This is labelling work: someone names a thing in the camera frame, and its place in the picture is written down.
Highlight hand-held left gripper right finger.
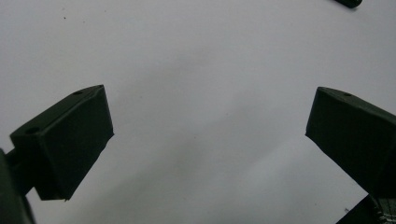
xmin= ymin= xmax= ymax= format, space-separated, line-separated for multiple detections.
xmin=305 ymin=87 xmax=396 ymax=200

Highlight black handled makeup brush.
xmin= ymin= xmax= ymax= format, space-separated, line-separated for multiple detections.
xmin=334 ymin=0 xmax=363 ymax=9

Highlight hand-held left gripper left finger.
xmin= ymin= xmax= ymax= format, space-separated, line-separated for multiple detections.
xmin=9 ymin=84 xmax=115 ymax=202

